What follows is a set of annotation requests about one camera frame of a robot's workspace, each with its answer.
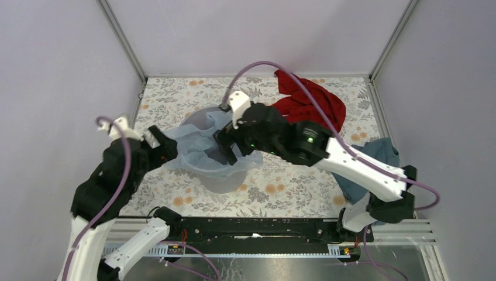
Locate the left aluminium frame post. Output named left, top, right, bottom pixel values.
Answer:
left=96, top=0, right=148, bottom=84

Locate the grey plastic trash bin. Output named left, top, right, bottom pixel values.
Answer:
left=181, top=107, right=247, bottom=194

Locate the floral patterned table mat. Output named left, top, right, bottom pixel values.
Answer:
left=121, top=77, right=380, bottom=218

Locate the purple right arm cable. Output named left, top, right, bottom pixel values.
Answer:
left=221, top=60, right=442, bottom=281

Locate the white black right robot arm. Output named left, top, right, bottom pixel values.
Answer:
left=213, top=101, right=414, bottom=241

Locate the right aluminium frame post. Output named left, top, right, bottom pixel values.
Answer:
left=369, top=0, right=421, bottom=83

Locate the light blue plastic trash bag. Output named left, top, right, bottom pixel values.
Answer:
left=163, top=112, right=263, bottom=171

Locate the teal blue cloth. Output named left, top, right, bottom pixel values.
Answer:
left=332, top=138, right=400, bottom=204

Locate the white slotted cable duct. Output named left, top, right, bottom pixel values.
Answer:
left=144, top=243, right=360, bottom=259

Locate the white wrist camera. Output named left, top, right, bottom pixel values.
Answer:
left=219, top=91, right=251, bottom=129
left=95, top=115, right=144, bottom=141

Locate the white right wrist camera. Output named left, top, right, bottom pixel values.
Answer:
left=219, top=91, right=251, bottom=129

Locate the aluminium frame post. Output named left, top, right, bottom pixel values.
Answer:
left=96, top=0, right=148, bottom=84
left=369, top=0, right=421, bottom=83

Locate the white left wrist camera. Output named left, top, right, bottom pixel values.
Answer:
left=95, top=115, right=144, bottom=141

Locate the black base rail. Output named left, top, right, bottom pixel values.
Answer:
left=167, top=217, right=374, bottom=247

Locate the red cloth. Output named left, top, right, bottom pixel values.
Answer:
left=273, top=70, right=346, bottom=132

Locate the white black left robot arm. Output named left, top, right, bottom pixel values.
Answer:
left=58, top=121, right=182, bottom=280

